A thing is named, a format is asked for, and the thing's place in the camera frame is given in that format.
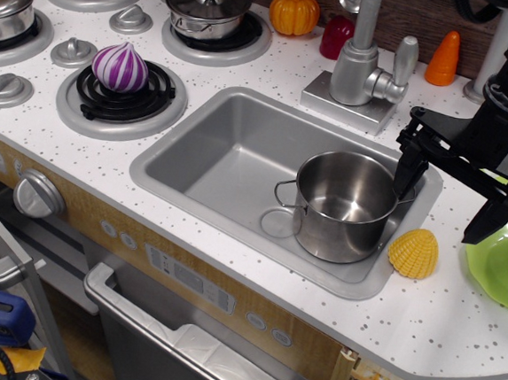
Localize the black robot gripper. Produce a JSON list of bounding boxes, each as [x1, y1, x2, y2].
[[393, 106, 508, 244]]

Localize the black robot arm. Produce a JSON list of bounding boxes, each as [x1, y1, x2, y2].
[[393, 0, 508, 244]]

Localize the yellow toy corn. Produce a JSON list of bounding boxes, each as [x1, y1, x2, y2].
[[387, 229, 439, 279]]

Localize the steel pot in sink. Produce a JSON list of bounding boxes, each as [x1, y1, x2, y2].
[[273, 151, 417, 264]]

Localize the grey toy sink basin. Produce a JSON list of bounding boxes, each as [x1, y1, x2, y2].
[[130, 87, 443, 300]]

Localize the lidded steel pot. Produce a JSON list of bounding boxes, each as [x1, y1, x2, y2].
[[166, 0, 252, 41]]

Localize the green plastic plate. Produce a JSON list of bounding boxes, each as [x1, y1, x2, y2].
[[465, 224, 508, 309]]

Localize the orange toy carrot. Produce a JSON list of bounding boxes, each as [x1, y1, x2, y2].
[[424, 30, 460, 87]]

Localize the silver toy faucet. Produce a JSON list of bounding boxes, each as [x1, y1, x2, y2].
[[300, 0, 419, 136]]

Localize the grey metal pole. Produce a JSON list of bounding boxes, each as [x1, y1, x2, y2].
[[463, 10, 508, 104]]

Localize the red toy pepper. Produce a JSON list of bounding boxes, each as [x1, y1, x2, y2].
[[319, 16, 355, 60]]

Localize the orange toy pumpkin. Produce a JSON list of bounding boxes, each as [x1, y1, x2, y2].
[[269, 0, 320, 36]]

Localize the back right stove burner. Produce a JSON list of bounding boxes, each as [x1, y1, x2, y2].
[[161, 12, 272, 67]]

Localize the grey dishwasher door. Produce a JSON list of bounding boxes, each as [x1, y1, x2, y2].
[[83, 262, 308, 380]]

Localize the purple striped toy onion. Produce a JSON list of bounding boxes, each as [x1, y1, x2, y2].
[[91, 42, 149, 94]]

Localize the silver stove knob top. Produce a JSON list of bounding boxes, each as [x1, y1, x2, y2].
[[108, 4, 153, 35]]

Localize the silver stove knob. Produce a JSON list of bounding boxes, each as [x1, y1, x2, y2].
[[0, 74, 34, 109], [108, 4, 153, 35], [51, 37, 98, 69]]

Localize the front right stove burner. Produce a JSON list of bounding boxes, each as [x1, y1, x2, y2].
[[56, 61, 188, 141]]

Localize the silver stove knob middle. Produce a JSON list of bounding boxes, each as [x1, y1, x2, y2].
[[51, 37, 98, 69]]

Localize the silver oven dial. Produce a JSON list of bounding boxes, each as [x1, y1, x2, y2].
[[13, 168, 66, 219]]

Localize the silver stove knob left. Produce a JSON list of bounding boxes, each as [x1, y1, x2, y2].
[[0, 74, 34, 109]]

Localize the front left stove burner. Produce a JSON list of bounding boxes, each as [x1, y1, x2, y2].
[[0, 9, 54, 67]]

